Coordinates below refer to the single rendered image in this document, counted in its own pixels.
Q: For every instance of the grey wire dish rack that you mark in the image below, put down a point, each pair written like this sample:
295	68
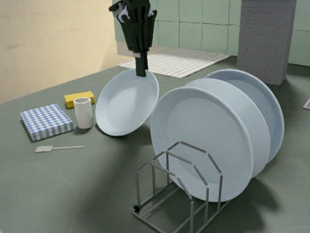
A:
192	214

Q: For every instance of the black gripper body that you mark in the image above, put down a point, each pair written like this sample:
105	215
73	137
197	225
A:
131	6

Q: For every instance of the yellow sponge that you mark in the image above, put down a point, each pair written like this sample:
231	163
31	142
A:
70	98

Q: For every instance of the blue and white checkered towel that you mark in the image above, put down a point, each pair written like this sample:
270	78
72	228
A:
46	121

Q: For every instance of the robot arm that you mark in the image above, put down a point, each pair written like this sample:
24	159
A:
116	8

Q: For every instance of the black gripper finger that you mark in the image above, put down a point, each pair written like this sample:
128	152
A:
147	30
133	36

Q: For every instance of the white ribbed draining mat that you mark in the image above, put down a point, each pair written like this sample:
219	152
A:
187	63

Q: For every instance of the white cup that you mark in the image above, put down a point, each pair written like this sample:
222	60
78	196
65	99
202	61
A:
83	111

